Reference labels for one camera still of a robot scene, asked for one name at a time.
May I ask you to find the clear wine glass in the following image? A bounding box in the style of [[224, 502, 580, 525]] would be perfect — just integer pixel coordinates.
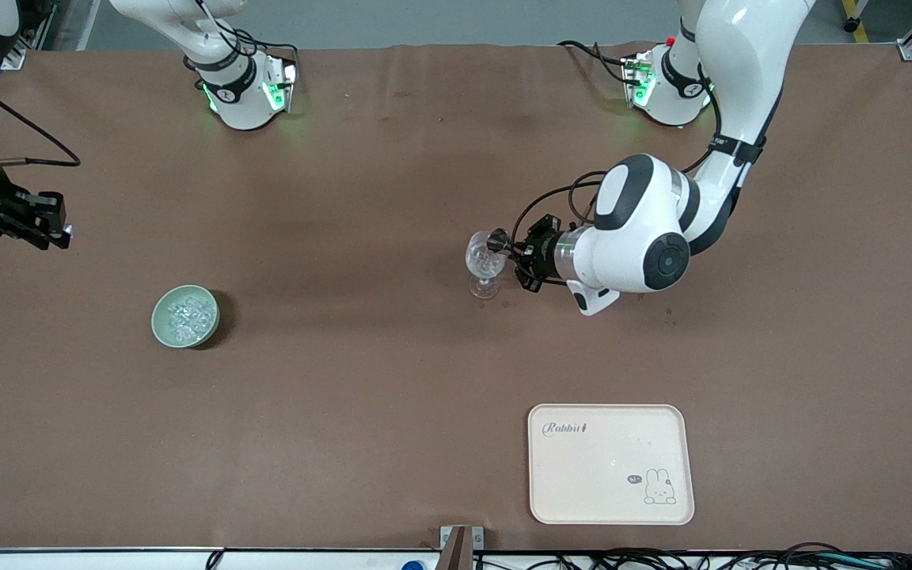
[[465, 230, 507, 300]]

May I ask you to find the clear ice cubes pile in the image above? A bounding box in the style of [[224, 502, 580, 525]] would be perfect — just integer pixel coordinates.
[[165, 294, 215, 343]]

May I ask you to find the pale green ceramic bowl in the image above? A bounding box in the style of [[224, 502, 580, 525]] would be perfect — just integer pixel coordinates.
[[151, 285, 221, 349]]

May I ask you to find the cream rabbit print tray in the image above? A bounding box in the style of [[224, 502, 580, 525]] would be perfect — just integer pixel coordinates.
[[527, 404, 696, 526]]

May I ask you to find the brown table cover sheet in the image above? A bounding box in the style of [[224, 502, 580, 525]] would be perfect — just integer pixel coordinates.
[[0, 44, 912, 553]]

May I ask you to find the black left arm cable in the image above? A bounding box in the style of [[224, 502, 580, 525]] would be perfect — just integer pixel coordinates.
[[511, 79, 722, 240]]

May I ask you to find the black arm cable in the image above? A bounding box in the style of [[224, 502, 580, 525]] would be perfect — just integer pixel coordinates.
[[0, 63, 82, 169], [511, 79, 722, 240]]

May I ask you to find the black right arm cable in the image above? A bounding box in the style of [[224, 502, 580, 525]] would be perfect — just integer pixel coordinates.
[[0, 63, 82, 169]]

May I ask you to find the black left base cable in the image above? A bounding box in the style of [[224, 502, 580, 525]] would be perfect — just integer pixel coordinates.
[[557, 40, 635, 84]]

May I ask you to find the black base cable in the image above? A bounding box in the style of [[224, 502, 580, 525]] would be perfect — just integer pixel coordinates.
[[557, 40, 635, 84], [250, 40, 300, 68]]

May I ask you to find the metal camera post bracket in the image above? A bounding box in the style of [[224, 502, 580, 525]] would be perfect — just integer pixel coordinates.
[[440, 525, 485, 570]]

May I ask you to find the black right base cable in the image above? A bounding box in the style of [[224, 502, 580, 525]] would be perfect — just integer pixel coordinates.
[[250, 40, 300, 68]]

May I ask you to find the black cable bundle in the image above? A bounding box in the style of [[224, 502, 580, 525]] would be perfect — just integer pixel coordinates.
[[476, 542, 912, 570]]

